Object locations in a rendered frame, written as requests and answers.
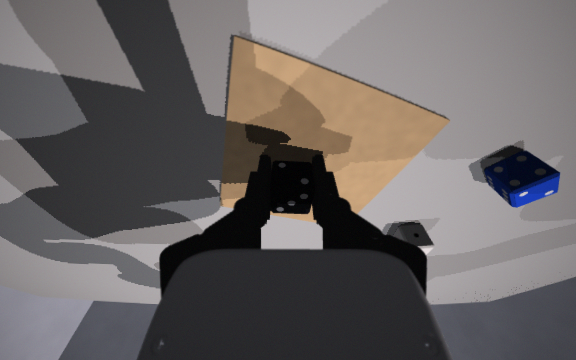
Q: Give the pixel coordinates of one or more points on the white die with black pips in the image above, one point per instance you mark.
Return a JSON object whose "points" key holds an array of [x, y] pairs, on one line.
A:
{"points": [[416, 235]]}

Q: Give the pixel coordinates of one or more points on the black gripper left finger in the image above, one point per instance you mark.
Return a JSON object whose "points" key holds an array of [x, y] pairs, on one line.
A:
{"points": [[239, 229]]}

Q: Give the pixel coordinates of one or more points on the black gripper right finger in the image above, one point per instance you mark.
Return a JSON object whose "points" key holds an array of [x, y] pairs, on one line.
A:
{"points": [[344, 229]]}

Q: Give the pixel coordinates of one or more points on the tan mat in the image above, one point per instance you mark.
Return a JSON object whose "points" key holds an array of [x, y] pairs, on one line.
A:
{"points": [[291, 110]]}

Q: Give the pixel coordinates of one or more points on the blue die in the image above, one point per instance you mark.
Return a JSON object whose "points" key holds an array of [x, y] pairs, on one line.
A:
{"points": [[522, 178]]}

